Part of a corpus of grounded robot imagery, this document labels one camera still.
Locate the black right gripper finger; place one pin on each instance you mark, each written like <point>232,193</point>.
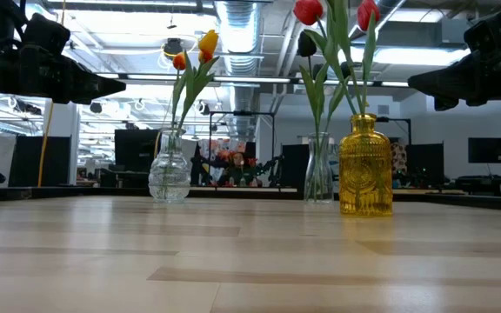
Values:
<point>446,82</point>

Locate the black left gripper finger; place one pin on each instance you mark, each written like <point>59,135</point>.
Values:
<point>94,84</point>

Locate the amber yellow glass vase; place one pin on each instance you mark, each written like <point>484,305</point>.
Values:
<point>365,174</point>

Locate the round ribbed clear glass vase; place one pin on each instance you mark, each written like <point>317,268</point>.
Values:
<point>169,174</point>

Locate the tall slim clear glass vase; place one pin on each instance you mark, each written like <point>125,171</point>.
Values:
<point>318,174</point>

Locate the black desk monitor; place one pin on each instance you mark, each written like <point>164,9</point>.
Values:
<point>131,150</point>

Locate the wide black partition panel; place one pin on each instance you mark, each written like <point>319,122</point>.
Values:
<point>39,161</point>

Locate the black desk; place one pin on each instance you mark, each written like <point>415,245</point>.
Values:
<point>485,180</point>

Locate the floral patterned cloth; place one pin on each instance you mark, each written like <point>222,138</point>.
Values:
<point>222,148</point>

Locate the long ceiling light strip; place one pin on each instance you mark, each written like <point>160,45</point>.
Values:
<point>255,79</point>

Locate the person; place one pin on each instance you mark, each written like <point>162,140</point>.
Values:
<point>237,167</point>

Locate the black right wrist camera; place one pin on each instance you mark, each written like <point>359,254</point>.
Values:
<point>485,37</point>

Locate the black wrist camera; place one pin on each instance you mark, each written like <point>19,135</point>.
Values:
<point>485,37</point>
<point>46,32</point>

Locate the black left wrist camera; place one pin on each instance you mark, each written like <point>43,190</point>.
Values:
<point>46,32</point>

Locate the black stand frame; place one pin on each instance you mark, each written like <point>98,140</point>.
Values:
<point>242,113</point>
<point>409,130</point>

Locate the black wall monitor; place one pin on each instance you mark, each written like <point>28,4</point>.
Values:
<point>488,150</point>

